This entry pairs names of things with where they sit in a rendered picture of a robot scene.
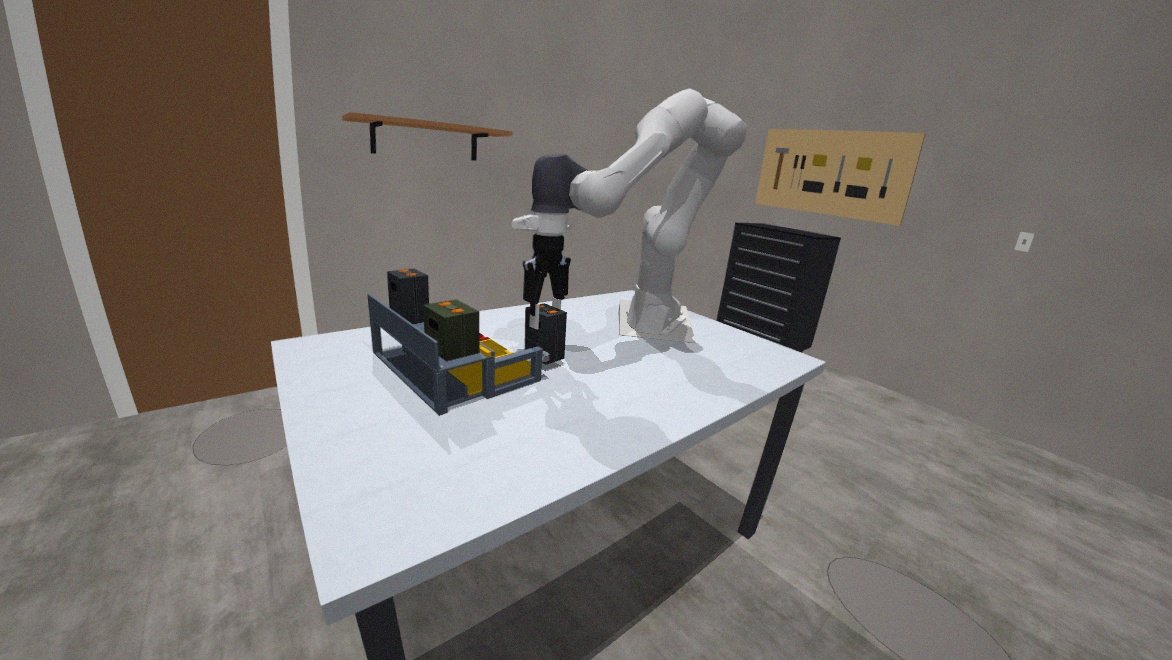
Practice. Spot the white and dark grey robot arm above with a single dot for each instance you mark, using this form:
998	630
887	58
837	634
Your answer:
559	184

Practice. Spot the yellow open bin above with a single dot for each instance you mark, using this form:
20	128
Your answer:
471	375

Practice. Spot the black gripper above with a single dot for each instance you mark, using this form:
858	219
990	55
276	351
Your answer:
548	259

